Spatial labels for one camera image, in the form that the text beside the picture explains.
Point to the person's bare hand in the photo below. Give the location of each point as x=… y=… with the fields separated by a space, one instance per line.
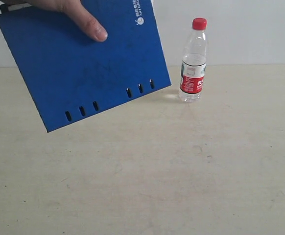
x=75 y=11

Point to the blue ring binder notebook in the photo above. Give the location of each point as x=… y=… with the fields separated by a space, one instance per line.
x=70 y=76

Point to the clear plastic water bottle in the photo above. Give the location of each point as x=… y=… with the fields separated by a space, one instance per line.
x=194 y=62

